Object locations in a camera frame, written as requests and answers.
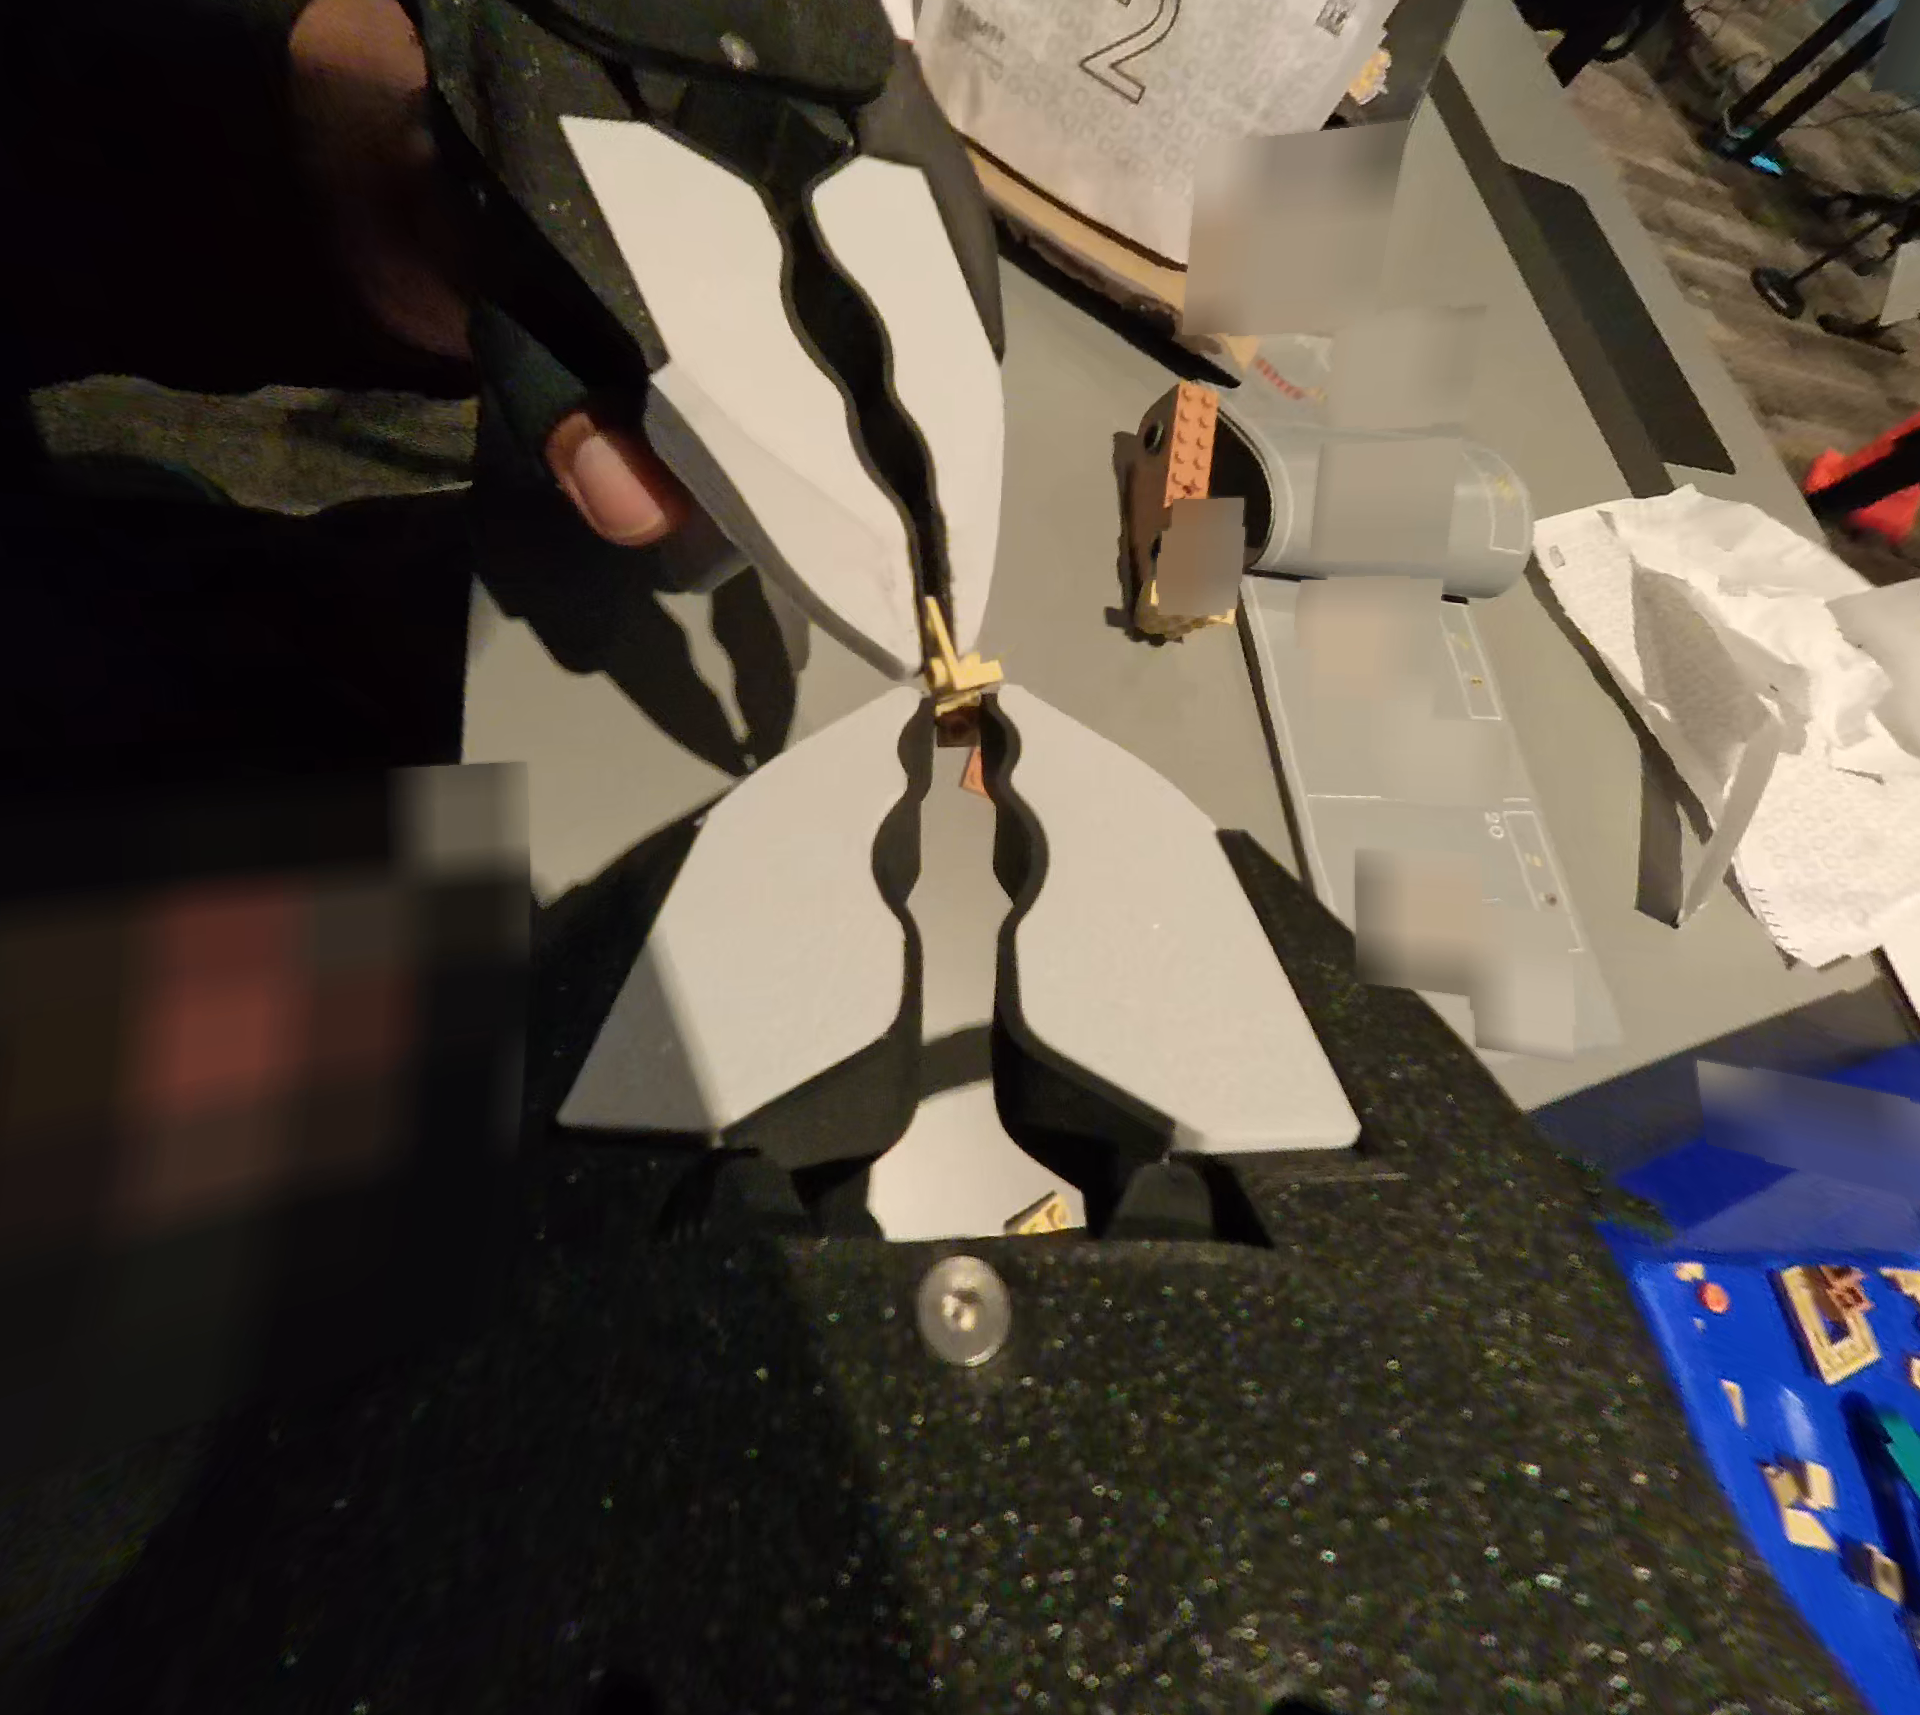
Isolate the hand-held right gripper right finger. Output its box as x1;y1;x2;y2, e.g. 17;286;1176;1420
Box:
992;689;1365;1153

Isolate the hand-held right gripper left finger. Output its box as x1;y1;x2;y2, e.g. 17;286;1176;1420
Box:
558;686;924;1143

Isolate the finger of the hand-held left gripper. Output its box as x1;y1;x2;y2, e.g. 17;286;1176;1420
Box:
558;114;945;673
811;149;1009;660

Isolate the small yellow brick assembly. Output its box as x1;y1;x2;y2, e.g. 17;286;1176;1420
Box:
920;598;998;732

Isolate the grey desk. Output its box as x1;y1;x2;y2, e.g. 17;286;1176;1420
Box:
452;0;1801;1236

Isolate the person's left hand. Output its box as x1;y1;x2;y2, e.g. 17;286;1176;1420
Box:
287;0;709;553

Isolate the brown cardboard tray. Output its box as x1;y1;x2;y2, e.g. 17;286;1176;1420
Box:
885;0;1261;352

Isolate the small orange toy brick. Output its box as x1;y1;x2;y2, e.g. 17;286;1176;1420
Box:
1127;382;1245;638

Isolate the grey instruction booklet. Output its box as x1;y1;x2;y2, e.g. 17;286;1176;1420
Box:
1231;382;1636;1058

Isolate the dark printed carton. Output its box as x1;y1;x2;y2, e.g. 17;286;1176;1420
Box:
1366;0;1486;126

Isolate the blue plastic bin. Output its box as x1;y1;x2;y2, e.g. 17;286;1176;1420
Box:
1533;1042;1920;1715

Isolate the crumpled white paper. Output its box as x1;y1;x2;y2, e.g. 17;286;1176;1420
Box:
1533;486;1920;966

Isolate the pile of toy bricks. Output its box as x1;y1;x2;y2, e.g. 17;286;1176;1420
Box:
1665;1251;1920;1612

